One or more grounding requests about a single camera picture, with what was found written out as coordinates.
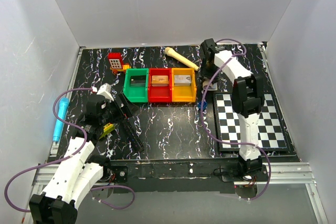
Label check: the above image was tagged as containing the checkered chess board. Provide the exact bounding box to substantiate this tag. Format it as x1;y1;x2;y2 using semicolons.
214;93;289;152

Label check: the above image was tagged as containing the red plastic bin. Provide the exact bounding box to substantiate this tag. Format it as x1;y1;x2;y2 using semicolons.
148;68;172;103

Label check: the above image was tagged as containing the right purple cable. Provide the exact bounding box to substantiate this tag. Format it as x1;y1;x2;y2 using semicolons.
200;38;272;200

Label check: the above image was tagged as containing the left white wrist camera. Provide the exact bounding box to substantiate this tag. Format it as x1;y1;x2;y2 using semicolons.
97;83;114;101

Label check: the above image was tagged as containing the green plastic bin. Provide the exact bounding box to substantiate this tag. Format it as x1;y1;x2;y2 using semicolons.
123;68;149;103

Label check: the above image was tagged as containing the orange card box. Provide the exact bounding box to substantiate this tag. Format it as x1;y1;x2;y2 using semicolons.
151;75;169;87

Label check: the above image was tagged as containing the colourful toy block building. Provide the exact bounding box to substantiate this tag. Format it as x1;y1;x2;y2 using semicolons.
99;123;115;140

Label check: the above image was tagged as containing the beige leather card holder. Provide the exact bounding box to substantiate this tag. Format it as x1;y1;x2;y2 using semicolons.
202;81;217;91

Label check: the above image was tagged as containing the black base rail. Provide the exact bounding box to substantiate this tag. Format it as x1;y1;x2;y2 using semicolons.
98;158;268;194

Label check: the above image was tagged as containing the yellow plastic bin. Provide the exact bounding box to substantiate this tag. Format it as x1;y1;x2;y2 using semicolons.
172;68;197;103

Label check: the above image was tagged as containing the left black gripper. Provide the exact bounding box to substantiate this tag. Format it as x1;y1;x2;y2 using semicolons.
100;93;139;125

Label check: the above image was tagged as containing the silver card box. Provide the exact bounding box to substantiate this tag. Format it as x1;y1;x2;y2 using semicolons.
174;74;192;87

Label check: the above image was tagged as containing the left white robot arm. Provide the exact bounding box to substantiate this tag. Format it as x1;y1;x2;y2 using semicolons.
29;91;125;223

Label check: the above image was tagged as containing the black card box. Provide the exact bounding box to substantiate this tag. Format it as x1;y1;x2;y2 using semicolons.
130;75;146;87

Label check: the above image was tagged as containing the small blue toy block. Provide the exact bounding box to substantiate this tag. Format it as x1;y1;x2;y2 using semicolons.
197;101;207;111

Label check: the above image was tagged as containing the blue toy microphone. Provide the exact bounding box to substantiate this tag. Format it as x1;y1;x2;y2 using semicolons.
53;97;69;143

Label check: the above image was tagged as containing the beige toy microphone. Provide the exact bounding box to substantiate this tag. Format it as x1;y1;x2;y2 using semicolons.
164;47;200;71

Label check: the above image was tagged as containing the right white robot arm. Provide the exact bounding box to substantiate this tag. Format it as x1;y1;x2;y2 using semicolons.
201;38;265;181

